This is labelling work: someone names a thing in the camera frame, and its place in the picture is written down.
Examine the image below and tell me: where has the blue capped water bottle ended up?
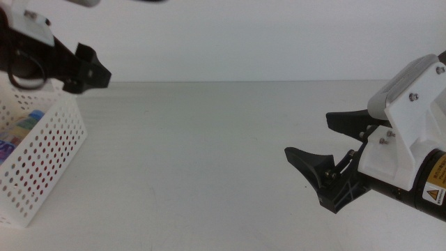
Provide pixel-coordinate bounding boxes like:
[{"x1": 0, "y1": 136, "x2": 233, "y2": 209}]
[{"x1": 0, "y1": 109, "x2": 45, "y2": 167}]

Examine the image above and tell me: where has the white perforated plastic basket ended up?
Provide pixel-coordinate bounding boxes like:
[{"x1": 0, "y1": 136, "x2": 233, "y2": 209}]
[{"x1": 0, "y1": 78, "x2": 88, "y2": 229}]

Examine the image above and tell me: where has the thin black cable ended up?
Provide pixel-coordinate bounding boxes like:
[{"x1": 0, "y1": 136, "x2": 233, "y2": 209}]
[{"x1": 6, "y1": 48, "x2": 48, "y2": 91}]

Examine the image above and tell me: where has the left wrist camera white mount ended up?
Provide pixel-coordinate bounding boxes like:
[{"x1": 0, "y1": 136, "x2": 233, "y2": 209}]
[{"x1": 8, "y1": 0, "x2": 102, "y2": 48}]

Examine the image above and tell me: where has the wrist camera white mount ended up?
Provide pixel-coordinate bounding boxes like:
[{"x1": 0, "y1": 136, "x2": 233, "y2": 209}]
[
  {"x1": 357, "y1": 54, "x2": 446, "y2": 192},
  {"x1": 8, "y1": 0, "x2": 102, "y2": 48}
]

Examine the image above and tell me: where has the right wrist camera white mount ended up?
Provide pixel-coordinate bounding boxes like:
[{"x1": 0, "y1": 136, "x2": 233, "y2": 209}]
[{"x1": 357, "y1": 54, "x2": 446, "y2": 192}]

